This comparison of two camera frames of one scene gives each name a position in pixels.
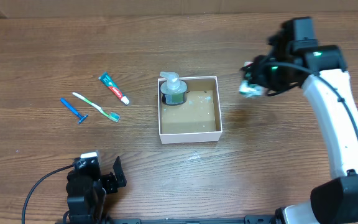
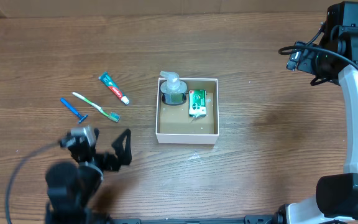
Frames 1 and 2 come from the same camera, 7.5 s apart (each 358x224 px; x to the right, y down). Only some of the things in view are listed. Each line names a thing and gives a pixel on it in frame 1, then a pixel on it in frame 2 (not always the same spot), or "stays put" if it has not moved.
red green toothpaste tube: x=107 y=80 stays put
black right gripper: x=260 y=74 -> x=309 y=57
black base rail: x=247 y=219 stays put
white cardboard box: x=197 y=119 stays put
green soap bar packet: x=247 y=89 -> x=197 y=103
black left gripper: x=112 y=184 -> x=123 y=159
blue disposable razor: x=81 y=117 stays put
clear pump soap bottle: x=173 y=91 stays put
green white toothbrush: x=112 y=116 stays put
